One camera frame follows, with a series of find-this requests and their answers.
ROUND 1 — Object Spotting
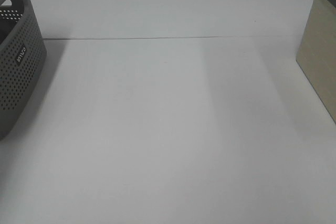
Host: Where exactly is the grey perforated plastic basket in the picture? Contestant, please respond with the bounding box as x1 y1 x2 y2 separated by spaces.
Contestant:
1 0 47 138

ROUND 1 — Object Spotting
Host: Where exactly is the beige bin with grey rim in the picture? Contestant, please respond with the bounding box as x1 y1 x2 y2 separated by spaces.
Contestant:
296 0 335 121

